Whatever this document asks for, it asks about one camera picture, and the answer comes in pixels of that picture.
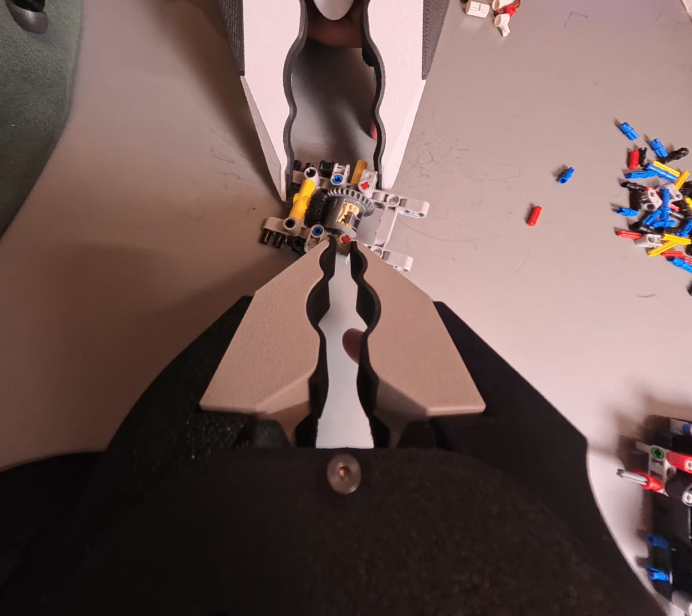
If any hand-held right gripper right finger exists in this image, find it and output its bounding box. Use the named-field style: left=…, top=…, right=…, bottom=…
left=350, top=242, right=485, bottom=438

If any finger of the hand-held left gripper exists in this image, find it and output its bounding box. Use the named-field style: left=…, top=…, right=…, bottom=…
left=240, top=0, right=306, bottom=200
left=362, top=0, right=428, bottom=184

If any grey lego differential assembly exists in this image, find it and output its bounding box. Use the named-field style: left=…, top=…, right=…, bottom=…
left=262, top=158, right=430, bottom=272

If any pile of blue yellow lego pins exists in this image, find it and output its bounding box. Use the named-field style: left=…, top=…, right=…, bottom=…
left=613, top=121, right=692, bottom=273

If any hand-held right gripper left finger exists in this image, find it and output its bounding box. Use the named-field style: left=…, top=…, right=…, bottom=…
left=200, top=240, right=333, bottom=435

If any black lego car chassis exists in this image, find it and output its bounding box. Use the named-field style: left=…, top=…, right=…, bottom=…
left=616, top=416, right=692, bottom=601

